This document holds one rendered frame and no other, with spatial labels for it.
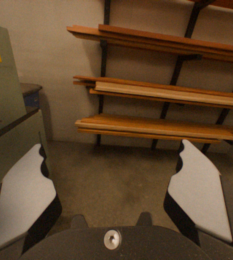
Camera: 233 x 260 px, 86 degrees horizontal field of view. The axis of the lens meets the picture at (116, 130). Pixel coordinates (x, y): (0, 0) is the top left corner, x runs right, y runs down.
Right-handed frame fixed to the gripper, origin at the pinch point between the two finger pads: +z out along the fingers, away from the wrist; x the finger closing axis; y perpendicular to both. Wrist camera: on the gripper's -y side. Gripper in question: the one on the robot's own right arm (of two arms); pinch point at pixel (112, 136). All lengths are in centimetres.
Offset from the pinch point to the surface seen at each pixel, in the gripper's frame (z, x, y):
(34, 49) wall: 176, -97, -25
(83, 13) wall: 177, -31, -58
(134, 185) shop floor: 95, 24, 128
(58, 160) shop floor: 129, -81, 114
